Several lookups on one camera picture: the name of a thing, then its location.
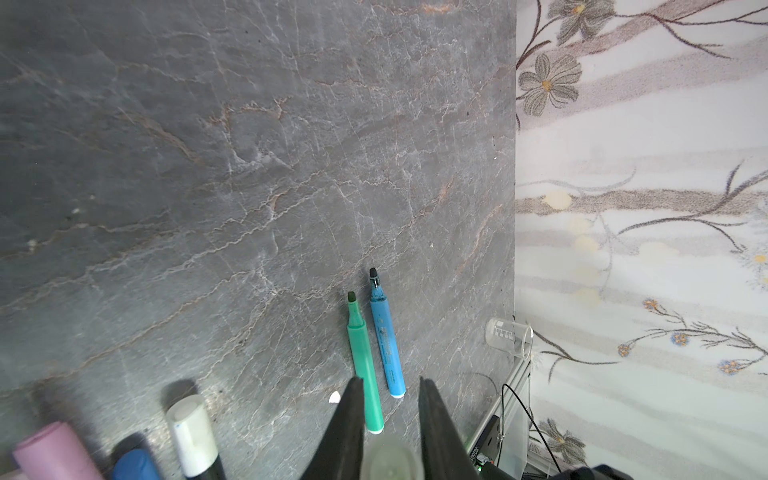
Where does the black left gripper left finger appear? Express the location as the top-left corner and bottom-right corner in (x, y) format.
(300, 377), (365, 480)

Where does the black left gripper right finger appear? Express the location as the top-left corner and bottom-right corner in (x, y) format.
(418, 377), (479, 480)

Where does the translucent yellow highlighter cap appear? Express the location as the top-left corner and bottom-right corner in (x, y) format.
(360, 435), (425, 480)

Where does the green highlighter marker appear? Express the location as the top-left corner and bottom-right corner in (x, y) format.
(347, 291), (385, 435)

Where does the blue highlighter marker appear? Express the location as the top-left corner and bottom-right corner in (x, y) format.
(369, 268), (406, 399)

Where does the blue capped pen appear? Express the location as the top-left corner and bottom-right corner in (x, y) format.
(112, 449), (161, 480)

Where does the purple capped pink pen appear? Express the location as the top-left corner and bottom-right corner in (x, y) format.
(13, 421), (103, 480)

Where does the clear plastic beaker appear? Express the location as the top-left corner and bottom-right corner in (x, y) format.
(485, 318), (534, 358)

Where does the black marker white cap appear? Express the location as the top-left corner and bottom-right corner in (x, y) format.
(165, 394), (227, 480)

